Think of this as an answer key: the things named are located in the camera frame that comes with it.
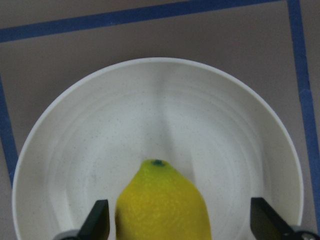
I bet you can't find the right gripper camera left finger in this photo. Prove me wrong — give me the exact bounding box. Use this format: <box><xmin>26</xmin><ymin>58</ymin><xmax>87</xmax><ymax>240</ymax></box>
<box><xmin>76</xmin><ymin>199</ymin><xmax>110</xmax><ymax>240</ymax></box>

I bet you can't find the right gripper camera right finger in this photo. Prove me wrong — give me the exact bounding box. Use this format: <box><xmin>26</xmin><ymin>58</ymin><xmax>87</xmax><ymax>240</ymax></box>
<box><xmin>250</xmin><ymin>197</ymin><xmax>295</xmax><ymax>240</ymax></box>

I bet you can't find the yellow lemon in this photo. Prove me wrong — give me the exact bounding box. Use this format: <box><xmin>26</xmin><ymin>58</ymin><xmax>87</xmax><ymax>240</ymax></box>
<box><xmin>115</xmin><ymin>159</ymin><xmax>212</xmax><ymax>240</ymax></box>

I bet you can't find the small cream plate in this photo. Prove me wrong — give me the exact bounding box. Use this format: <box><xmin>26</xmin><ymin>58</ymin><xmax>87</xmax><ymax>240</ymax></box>
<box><xmin>12</xmin><ymin>57</ymin><xmax>304</xmax><ymax>240</ymax></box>

